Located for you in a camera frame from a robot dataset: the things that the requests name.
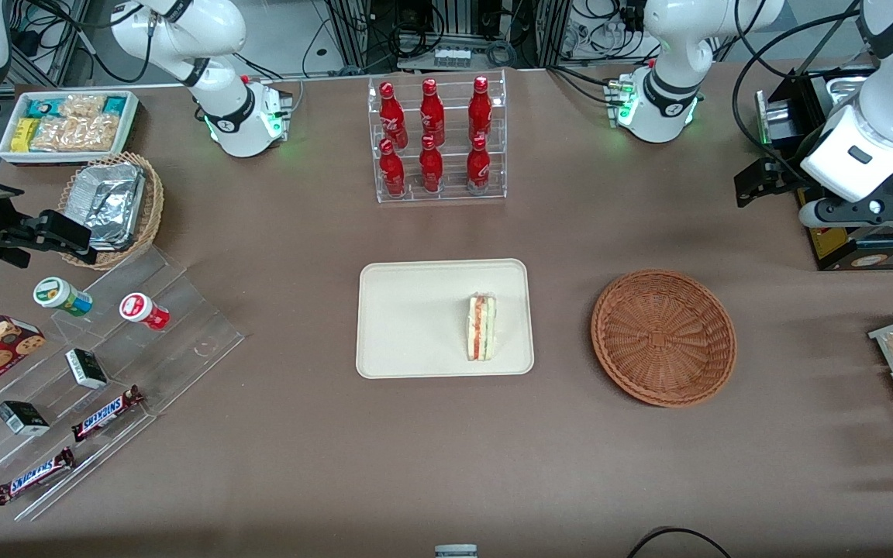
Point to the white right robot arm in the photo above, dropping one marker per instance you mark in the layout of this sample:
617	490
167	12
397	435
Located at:
222	116

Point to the yellow snack packet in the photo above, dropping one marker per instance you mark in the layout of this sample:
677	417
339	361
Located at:
24	134

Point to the small grey device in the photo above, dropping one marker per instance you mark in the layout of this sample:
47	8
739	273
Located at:
456	552

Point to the red soda bottle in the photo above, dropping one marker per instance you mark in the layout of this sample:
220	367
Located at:
478	169
393	116
432	115
480	112
392	172
431	169

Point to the clear bag of crackers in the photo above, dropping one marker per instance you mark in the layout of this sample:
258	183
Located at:
82	105
78	133

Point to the silver foil food pack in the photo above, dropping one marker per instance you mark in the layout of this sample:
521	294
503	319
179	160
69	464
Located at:
109	201

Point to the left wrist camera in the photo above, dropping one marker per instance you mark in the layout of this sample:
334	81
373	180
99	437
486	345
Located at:
849	213

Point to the black food warmer cabinet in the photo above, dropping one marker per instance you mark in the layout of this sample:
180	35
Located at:
880	256

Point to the Snickers chocolate bar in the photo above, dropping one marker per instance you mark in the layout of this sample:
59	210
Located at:
34	477
105	415

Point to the small dark box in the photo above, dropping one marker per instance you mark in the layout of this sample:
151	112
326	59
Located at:
22	417
86	368

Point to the teal snack packet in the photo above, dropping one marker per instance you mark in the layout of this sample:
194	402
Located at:
42	107
115	105

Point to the tan wicker basket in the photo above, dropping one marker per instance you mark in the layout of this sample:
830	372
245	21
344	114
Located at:
150	209

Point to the triangle sandwich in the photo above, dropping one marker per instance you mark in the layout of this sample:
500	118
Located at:
482	325

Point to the white rectangular snack bin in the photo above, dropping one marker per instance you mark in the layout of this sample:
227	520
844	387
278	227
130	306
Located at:
6	151

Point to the white power strip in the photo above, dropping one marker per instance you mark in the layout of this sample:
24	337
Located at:
452	57

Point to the round brown wicker basket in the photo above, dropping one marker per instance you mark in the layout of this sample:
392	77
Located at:
663	337

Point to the cream plastic tray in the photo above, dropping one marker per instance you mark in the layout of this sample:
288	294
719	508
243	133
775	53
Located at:
408	318

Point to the clear acrylic stepped stand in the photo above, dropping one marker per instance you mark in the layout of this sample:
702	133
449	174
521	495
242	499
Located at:
183	341

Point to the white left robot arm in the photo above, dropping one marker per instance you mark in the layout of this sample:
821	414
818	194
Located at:
667	101

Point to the green lid cup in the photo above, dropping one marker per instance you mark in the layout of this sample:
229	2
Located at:
59	294

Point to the red lid cup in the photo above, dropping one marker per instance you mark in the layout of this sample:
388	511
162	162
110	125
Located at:
140	308

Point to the clear acrylic bottle rack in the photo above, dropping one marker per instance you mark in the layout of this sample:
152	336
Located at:
450	194

